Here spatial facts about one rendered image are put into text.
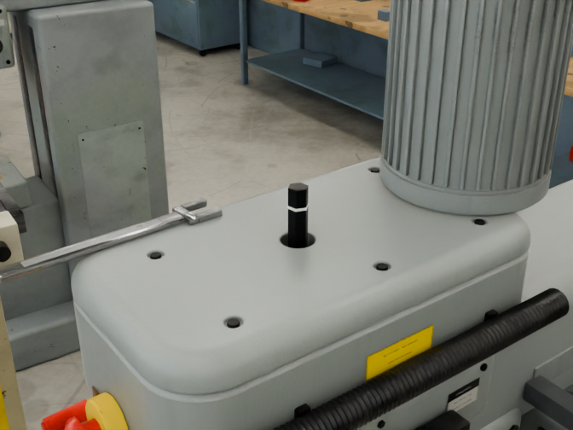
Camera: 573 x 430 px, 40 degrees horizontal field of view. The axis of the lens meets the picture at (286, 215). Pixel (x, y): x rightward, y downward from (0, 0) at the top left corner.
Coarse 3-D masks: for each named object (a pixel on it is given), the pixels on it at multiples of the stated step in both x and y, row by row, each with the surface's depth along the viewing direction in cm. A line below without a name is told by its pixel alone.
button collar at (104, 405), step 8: (104, 392) 77; (88, 400) 77; (96, 400) 75; (104, 400) 75; (112, 400) 75; (88, 408) 77; (96, 408) 74; (104, 408) 74; (112, 408) 74; (88, 416) 77; (96, 416) 75; (104, 416) 74; (112, 416) 74; (120, 416) 74; (104, 424) 73; (112, 424) 74; (120, 424) 74
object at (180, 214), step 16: (176, 208) 87; (192, 208) 88; (144, 224) 84; (160, 224) 84; (176, 224) 85; (192, 224) 85; (96, 240) 81; (112, 240) 81; (128, 240) 82; (48, 256) 78; (64, 256) 78; (80, 256) 79; (0, 272) 75; (16, 272) 75; (32, 272) 76
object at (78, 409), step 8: (72, 408) 86; (80, 408) 86; (48, 416) 85; (56, 416) 85; (64, 416) 85; (72, 416) 85; (80, 416) 86; (48, 424) 84; (56, 424) 84; (64, 424) 85
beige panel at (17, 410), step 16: (0, 304) 258; (0, 320) 260; (0, 336) 263; (0, 352) 265; (0, 368) 267; (0, 384) 270; (16, 384) 274; (0, 400) 272; (16, 400) 276; (0, 416) 274; (16, 416) 279
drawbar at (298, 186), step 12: (288, 192) 79; (300, 192) 79; (288, 204) 80; (300, 204) 80; (288, 216) 81; (300, 216) 80; (288, 228) 81; (300, 228) 81; (288, 240) 82; (300, 240) 81
